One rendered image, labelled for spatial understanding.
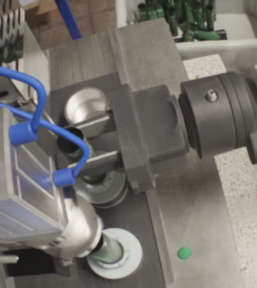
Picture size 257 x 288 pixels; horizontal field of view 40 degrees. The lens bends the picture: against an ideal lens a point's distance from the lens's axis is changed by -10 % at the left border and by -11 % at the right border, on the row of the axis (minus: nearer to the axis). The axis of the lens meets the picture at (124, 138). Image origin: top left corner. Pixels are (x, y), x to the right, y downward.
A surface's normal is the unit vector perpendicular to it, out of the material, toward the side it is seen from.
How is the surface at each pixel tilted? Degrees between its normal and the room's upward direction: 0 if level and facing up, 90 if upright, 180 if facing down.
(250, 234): 0
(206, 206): 0
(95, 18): 0
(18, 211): 90
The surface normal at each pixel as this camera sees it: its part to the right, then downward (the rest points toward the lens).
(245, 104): -0.07, 0.00
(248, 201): -0.18, -0.41
